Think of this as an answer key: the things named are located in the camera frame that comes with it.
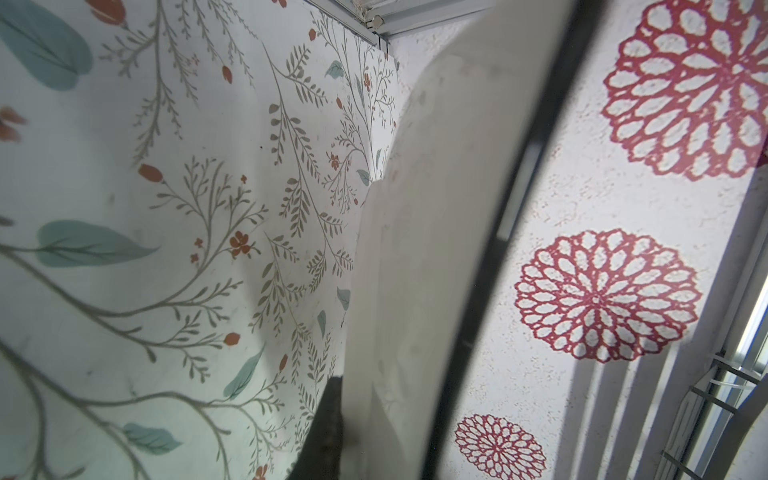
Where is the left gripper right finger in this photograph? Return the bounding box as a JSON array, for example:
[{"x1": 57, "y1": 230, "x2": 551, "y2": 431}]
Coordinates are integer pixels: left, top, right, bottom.
[{"x1": 698, "y1": 371, "x2": 767, "y2": 479}]

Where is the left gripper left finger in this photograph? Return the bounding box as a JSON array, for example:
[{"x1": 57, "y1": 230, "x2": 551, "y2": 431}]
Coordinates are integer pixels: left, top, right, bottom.
[{"x1": 287, "y1": 376, "x2": 343, "y2": 480}]

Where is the white square plate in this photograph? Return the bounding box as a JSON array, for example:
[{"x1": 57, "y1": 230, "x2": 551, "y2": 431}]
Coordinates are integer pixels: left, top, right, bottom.
[{"x1": 339, "y1": 0, "x2": 607, "y2": 480}]

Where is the black wire wall basket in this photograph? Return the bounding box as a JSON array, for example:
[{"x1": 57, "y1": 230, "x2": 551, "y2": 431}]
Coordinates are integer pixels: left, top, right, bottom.
[{"x1": 654, "y1": 351, "x2": 767, "y2": 479}]

